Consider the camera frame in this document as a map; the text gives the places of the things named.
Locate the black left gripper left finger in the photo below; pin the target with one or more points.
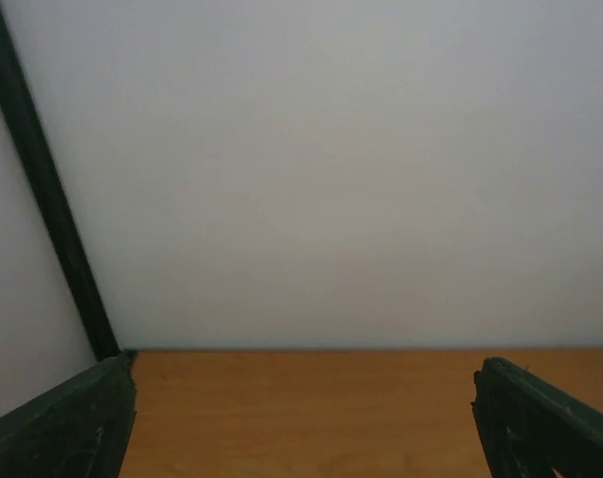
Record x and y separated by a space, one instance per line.
80 428

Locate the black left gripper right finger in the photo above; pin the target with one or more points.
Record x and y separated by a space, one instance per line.
530 428

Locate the black left frame post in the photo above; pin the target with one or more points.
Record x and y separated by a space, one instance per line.
23 123

